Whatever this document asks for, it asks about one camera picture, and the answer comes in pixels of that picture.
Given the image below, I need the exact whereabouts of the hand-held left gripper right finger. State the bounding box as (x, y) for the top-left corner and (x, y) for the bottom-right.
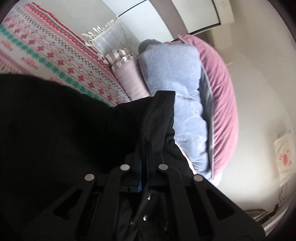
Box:
(147, 141), (266, 241)

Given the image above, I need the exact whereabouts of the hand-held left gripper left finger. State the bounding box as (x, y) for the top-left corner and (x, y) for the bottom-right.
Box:
(22, 151), (142, 241)

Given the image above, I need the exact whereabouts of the black garment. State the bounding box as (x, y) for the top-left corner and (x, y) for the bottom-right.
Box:
(0, 74), (195, 241)

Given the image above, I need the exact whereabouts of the light blue fleece blanket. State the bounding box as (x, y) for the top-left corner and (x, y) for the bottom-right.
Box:
(138, 44), (220, 187)

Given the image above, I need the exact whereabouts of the pale pink pillow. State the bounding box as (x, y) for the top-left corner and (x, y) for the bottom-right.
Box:
(111, 57), (152, 100)

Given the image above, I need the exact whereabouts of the grey striped cloth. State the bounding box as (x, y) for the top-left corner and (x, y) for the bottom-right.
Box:
(198, 66), (214, 163)

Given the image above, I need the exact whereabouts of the large pink pillow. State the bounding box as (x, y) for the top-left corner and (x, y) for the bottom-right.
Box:
(177, 34), (239, 181)

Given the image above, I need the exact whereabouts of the pink white striped pillow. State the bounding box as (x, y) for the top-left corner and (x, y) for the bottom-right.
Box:
(105, 47), (139, 70)

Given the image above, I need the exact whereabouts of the olive bag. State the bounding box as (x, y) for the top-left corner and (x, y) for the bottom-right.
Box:
(245, 208), (269, 225)

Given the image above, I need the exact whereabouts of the dark grey cloth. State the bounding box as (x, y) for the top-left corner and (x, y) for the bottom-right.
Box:
(138, 39), (163, 56)

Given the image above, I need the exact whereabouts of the white printed hanging cloth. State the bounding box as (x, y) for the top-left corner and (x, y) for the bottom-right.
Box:
(273, 129), (295, 188)

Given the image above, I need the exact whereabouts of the white wardrobe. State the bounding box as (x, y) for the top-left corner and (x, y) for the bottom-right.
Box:
(101, 0), (233, 42)

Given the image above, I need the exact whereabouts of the red green patterned blanket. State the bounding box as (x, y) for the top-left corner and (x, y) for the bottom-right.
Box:
(0, 2), (132, 107)

